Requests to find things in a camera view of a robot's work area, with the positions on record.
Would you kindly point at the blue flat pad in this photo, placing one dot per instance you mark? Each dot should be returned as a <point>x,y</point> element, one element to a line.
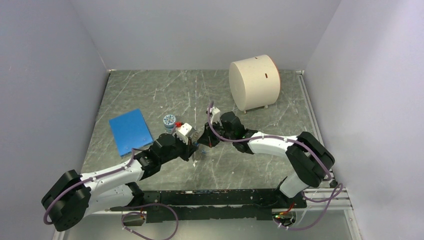
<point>130,131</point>

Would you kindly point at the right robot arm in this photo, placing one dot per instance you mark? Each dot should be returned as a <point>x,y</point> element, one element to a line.
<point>310,160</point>

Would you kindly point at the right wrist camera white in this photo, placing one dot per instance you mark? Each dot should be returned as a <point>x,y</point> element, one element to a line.
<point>214,114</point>

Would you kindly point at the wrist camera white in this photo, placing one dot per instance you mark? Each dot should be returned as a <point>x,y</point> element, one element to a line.
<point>214,114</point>
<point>184,131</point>

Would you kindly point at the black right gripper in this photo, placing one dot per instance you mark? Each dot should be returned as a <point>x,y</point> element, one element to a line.
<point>207,138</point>

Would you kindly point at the aluminium frame rail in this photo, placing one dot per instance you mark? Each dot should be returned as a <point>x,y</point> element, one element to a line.
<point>130,196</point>

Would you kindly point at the metal key organizer plate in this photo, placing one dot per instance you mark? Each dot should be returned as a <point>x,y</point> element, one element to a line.
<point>197,135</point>

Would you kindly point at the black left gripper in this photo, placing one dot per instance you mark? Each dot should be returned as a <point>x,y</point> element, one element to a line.
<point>189,149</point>

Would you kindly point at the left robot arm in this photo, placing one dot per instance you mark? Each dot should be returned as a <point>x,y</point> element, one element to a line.
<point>139,167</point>

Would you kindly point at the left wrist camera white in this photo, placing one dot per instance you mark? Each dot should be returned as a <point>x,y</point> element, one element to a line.
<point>184,131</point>

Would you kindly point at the cream cylindrical container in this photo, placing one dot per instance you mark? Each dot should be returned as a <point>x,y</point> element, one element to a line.
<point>254,82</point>

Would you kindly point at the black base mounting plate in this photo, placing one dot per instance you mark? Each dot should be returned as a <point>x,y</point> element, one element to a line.
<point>165,205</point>

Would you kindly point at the small blue labelled jar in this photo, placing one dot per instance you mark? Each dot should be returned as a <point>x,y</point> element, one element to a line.
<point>169,122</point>

